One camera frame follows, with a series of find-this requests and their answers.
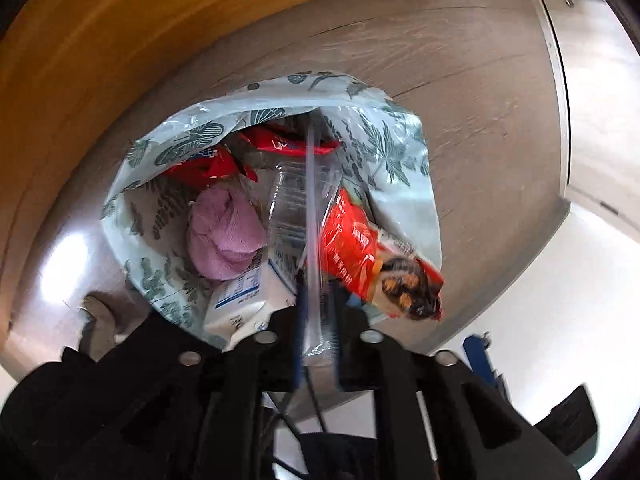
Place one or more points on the floral plastic bag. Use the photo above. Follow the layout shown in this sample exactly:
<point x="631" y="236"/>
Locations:
<point x="395" y="160"/>

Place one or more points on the clear plastic zip bag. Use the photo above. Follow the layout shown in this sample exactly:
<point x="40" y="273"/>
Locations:
<point x="312" y="210"/>

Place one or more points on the white carton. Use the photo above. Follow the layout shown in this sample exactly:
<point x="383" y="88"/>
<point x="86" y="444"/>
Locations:
<point x="240" y="300"/>

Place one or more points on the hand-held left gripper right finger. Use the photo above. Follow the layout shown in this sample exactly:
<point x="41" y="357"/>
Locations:
<point x="425" y="410"/>

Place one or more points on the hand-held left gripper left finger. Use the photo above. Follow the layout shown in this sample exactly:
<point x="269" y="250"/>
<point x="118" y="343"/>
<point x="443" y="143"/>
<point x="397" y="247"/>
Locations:
<point x="220" y="410"/>

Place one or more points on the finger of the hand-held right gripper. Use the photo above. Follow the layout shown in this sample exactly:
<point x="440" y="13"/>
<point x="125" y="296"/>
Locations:
<point x="570" y="425"/>
<point x="477" y="360"/>

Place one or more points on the large red snack packet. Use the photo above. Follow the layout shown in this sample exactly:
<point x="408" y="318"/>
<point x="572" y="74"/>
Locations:
<point x="350" y="240"/>

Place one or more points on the small red snack packet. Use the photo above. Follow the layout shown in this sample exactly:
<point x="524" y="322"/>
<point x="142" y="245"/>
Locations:
<point x="210" y="165"/>
<point x="270" y="142"/>

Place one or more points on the pink cloth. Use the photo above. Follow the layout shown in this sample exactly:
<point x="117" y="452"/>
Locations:
<point x="225" y="235"/>

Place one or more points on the person's left leg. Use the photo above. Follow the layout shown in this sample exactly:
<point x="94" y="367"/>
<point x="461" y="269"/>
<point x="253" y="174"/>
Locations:
<point x="50" y="410"/>

